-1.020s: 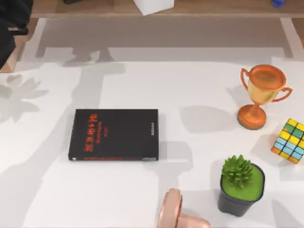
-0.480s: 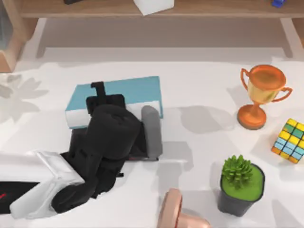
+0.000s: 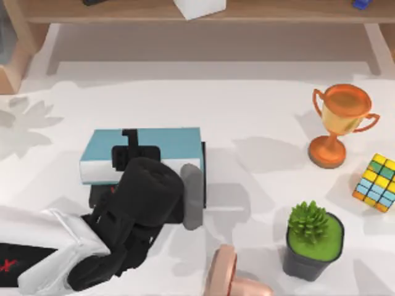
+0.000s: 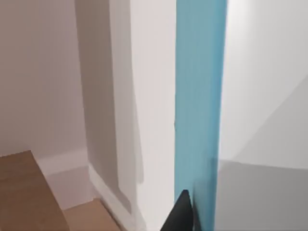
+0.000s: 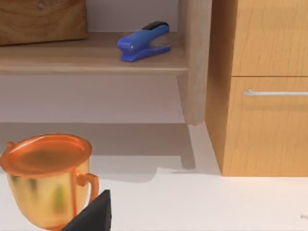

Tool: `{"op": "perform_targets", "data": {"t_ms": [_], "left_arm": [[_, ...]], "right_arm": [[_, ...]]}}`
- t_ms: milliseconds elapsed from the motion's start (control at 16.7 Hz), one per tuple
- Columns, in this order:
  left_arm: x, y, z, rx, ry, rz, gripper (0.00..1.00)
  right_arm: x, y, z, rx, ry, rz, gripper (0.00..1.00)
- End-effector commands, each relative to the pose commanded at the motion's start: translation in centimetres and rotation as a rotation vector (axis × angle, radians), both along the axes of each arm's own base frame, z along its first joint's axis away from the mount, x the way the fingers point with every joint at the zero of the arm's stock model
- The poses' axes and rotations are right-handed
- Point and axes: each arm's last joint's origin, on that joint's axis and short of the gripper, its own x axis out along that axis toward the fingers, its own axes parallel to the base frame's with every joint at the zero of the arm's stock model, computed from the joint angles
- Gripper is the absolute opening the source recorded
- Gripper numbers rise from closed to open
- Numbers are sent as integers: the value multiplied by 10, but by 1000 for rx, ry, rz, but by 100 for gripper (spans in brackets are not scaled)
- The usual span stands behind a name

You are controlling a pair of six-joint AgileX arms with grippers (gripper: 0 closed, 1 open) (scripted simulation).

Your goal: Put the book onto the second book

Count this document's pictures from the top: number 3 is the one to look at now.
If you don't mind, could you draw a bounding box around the light blue book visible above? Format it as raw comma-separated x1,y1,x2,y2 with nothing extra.
79,126,206,186

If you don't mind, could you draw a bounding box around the dark book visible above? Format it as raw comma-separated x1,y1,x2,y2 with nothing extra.
88,141,207,211

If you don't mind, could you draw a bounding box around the wooden shelf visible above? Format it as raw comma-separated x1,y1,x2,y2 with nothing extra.
0,0,395,95

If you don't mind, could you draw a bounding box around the white box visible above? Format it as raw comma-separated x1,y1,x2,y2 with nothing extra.
172,0,227,21

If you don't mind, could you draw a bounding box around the pink rounded object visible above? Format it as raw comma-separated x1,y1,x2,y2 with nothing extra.
202,244,274,296

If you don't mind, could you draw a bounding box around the green plant in dark pot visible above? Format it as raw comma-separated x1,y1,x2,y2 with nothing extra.
281,200,346,282

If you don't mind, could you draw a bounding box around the orange and gold trophy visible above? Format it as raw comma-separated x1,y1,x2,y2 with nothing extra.
308,83,381,170

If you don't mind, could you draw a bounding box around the coloured puzzle cube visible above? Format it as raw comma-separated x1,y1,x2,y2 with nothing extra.
352,152,395,214

